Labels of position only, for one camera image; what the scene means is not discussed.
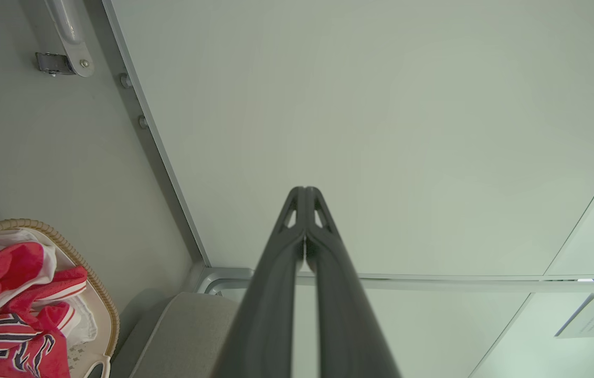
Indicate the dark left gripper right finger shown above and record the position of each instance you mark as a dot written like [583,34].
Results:
[347,325]

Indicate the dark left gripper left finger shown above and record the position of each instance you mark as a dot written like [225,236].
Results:
[263,315]

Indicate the red jersey with white trim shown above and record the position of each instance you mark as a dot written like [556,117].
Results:
[24,346]

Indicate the white basket with woven rim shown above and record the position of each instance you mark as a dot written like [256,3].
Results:
[103,299]

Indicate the white basket liner cloth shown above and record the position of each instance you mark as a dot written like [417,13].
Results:
[84,320]

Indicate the aluminium panel edge strip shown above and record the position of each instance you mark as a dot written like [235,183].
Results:
[155,136]

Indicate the small round metal bolt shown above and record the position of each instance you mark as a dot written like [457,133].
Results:
[125,80]
[142,122]

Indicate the table leg with caster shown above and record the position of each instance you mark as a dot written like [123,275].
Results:
[69,31]

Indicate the silver curved metal rail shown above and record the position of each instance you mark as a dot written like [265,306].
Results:
[433,284]

